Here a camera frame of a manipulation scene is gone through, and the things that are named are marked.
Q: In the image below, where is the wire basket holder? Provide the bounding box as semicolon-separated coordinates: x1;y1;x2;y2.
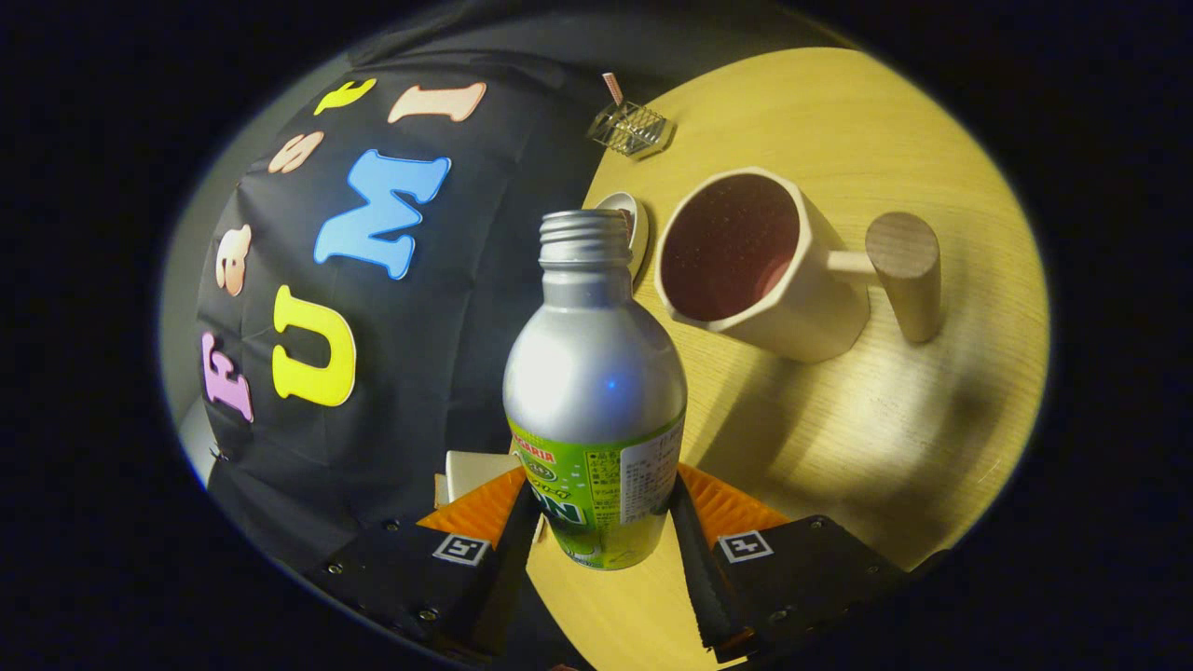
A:
586;101;675;159

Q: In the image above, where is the silver bottle with green label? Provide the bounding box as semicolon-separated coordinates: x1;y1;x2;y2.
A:
502;209;689;571

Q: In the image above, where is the white toaster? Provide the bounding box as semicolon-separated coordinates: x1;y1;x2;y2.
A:
434;450;546;541

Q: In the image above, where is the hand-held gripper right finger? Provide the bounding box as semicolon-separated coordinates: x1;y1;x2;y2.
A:
669;461;910;664

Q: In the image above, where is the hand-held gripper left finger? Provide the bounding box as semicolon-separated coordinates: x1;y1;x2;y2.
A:
308;464;543;664

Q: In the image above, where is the cream cup with wooden handle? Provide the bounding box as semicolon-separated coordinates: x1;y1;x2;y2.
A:
654;167;942;364

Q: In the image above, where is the round white plate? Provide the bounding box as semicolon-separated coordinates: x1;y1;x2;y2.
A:
595;191;651;281

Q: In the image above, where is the wooden table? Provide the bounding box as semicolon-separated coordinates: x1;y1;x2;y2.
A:
527;47;1051;671

